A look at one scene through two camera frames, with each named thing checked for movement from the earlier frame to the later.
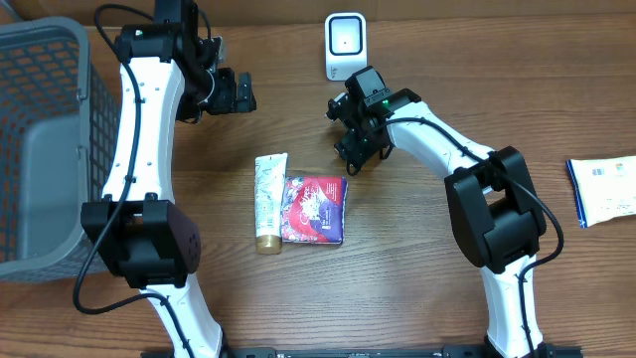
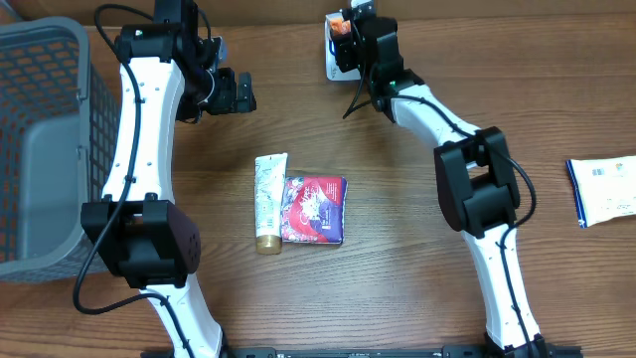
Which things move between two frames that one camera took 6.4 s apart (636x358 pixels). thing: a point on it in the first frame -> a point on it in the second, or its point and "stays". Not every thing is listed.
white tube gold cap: (268, 192) stays
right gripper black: (351, 151) -> (344, 58)
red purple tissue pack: (314, 209) stays
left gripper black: (228, 99) stays
